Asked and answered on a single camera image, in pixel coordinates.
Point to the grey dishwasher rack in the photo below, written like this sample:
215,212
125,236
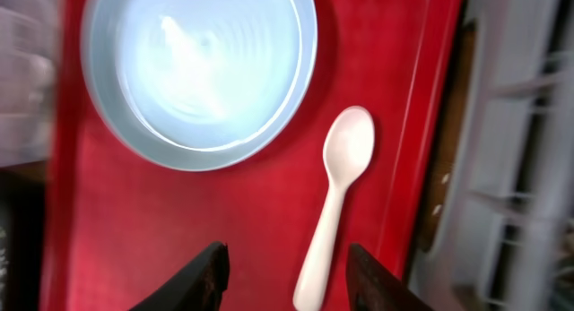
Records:
510,195

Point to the white plastic spoon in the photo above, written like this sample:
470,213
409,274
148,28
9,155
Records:
347,152

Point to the red plastic tray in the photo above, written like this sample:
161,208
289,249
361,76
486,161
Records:
118,226

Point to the black food waste tray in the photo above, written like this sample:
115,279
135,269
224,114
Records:
22,226

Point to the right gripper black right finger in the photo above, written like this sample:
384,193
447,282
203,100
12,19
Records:
372,287

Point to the clear plastic bin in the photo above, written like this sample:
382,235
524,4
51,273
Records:
31,33

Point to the light blue plate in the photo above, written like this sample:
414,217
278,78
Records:
198,85

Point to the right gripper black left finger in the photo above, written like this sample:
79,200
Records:
198,286

